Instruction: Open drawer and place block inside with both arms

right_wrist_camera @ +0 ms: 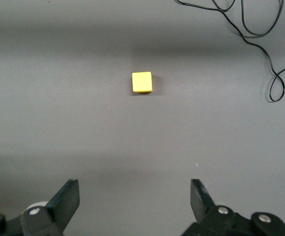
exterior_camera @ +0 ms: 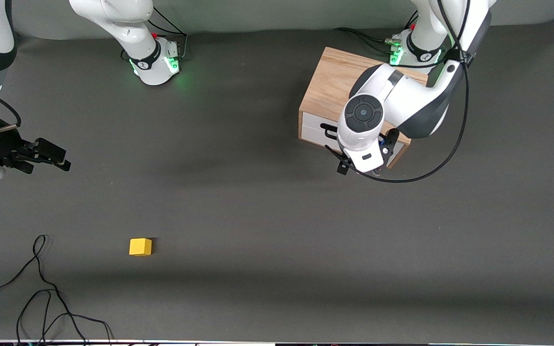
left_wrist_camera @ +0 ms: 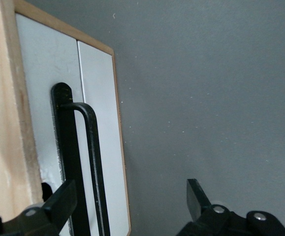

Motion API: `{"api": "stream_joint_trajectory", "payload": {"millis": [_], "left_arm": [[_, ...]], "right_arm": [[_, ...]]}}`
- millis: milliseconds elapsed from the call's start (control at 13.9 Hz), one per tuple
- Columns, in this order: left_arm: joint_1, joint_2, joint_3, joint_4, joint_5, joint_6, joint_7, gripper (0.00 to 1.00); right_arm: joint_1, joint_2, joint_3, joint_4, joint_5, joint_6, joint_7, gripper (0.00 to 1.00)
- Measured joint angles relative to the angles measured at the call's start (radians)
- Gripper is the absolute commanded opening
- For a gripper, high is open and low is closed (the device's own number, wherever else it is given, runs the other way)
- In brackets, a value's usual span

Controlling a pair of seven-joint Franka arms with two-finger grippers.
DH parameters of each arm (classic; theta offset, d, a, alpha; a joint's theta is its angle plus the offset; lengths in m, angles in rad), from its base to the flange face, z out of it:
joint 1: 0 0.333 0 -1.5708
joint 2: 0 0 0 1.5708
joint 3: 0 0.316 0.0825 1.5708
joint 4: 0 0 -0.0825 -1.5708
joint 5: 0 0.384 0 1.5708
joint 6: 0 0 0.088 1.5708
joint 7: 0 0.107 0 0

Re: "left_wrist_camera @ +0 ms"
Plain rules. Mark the wooden drawer with white front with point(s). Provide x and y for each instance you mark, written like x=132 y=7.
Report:
x=46 y=61

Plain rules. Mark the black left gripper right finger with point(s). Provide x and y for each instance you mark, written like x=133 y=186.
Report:
x=196 y=199

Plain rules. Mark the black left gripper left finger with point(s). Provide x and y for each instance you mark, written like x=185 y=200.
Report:
x=61 y=204

